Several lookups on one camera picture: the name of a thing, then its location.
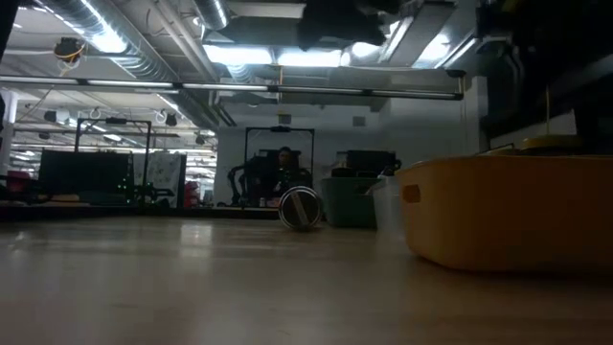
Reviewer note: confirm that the grey label spice jar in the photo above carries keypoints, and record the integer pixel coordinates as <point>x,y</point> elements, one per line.
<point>301,208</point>

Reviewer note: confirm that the person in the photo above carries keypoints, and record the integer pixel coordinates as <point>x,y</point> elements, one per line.
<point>286,160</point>

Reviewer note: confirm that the teal plastic bin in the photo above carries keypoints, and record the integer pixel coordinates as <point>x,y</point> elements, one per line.
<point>349,203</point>

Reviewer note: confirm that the clear plastic bin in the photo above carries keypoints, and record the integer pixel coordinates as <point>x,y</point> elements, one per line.
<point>389,206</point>

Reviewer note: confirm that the white patterned sheet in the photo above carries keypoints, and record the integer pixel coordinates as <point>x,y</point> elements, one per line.
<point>163,175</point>

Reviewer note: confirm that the small yellow plastic bin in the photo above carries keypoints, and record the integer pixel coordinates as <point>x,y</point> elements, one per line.
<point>507,215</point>

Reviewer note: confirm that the red crate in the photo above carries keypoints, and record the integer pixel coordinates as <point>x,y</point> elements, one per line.
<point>19,181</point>

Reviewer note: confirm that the black gantry frame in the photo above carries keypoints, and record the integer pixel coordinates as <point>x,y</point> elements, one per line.
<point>279,129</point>
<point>115,121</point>

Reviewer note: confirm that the long horizontal metal rail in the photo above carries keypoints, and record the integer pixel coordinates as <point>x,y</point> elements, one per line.
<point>215,86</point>

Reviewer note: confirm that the silver ventilation duct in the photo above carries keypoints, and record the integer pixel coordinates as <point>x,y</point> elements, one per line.
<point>153,72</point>

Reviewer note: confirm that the black table frame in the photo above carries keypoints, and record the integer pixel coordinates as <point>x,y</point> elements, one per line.
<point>72,211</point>

